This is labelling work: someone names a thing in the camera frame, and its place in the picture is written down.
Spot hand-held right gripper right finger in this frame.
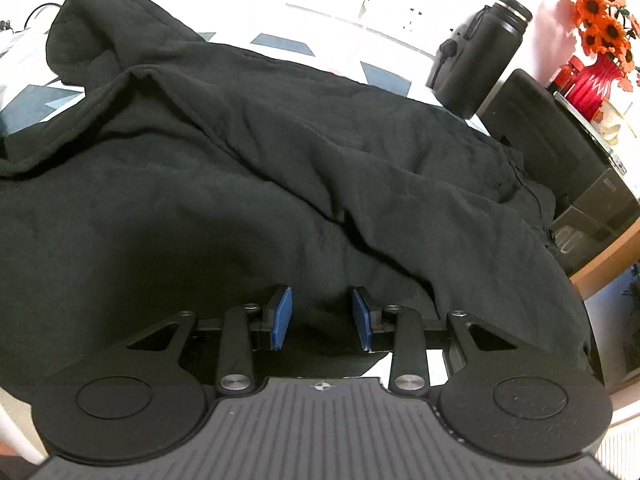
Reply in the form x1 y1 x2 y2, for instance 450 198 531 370
351 285 543 395

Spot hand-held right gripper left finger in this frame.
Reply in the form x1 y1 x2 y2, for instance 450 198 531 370
100 285 294 395

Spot black sweatpants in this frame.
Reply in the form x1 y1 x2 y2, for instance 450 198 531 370
0 0 601 391

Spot wooden shelf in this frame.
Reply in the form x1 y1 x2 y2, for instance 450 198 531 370
570 220 640 301

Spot large black box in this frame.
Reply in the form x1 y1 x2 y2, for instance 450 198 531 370
477 67 640 276

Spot black power plug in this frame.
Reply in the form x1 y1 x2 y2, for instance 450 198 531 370
430 39 459 91

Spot black water bottle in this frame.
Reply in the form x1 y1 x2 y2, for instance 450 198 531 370
425 0 533 120

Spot white floral mug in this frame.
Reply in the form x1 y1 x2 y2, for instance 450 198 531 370
592 99 626 142

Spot red bottle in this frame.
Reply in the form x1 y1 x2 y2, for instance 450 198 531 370
549 56 585 96

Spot orange artificial flowers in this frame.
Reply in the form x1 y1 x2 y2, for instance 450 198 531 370
565 0 640 93

